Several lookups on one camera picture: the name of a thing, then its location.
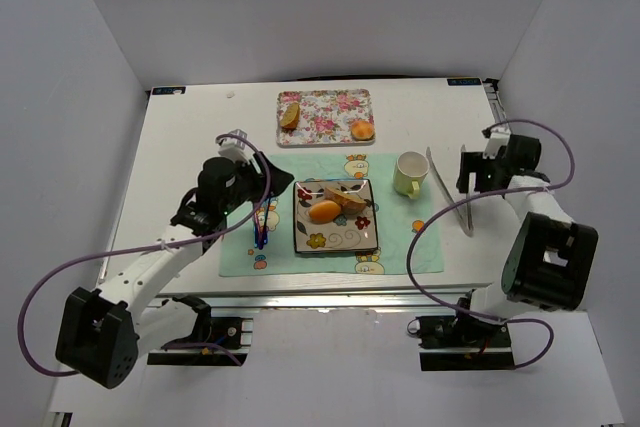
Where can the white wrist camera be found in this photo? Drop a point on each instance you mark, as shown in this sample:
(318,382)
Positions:
(234,148)
(497,138)

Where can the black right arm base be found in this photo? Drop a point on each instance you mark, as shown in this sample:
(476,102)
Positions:
(460,342)

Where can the pale yellow mug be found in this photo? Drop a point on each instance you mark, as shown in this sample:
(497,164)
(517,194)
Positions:
(411,169)

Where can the metal tongs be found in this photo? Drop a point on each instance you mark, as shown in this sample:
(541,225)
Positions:
(463,213)

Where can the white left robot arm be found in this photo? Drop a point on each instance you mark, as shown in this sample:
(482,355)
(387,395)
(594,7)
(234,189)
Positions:
(105,331)

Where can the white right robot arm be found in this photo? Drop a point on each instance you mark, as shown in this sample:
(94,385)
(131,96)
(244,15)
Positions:
(548,266)

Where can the mint green cartoon placemat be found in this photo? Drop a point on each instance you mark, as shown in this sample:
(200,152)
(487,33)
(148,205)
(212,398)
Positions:
(399,218)

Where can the small bread slice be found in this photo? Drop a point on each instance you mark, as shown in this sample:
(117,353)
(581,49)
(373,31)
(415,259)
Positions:
(290,117)

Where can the sliced bread piece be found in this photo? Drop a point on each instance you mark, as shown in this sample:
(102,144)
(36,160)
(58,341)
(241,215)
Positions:
(351,204)

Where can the round bread bun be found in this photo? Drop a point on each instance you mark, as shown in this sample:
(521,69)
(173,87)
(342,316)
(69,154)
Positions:
(362,130)

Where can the iridescent purple knife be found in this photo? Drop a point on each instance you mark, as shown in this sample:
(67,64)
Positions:
(258,227)

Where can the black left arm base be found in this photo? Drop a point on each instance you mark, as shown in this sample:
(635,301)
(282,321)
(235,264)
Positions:
(214,341)

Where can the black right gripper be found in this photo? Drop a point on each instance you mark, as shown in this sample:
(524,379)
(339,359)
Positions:
(470,173)

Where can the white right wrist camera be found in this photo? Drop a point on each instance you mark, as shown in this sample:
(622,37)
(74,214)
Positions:
(497,138)

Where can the square floral ceramic plate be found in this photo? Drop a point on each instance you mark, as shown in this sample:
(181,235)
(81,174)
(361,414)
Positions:
(346,233)

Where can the iridescent purple spoon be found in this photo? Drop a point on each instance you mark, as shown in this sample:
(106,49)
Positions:
(268,219)

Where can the orange glossy bread roll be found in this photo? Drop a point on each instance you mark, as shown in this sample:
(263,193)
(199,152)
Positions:
(324,211)

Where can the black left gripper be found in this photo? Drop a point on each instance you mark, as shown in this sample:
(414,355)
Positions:
(258,178)

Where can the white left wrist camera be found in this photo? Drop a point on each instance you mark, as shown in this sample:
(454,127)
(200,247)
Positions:
(234,148)

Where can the floral serving tray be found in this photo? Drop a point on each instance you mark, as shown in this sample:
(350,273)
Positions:
(325,117)

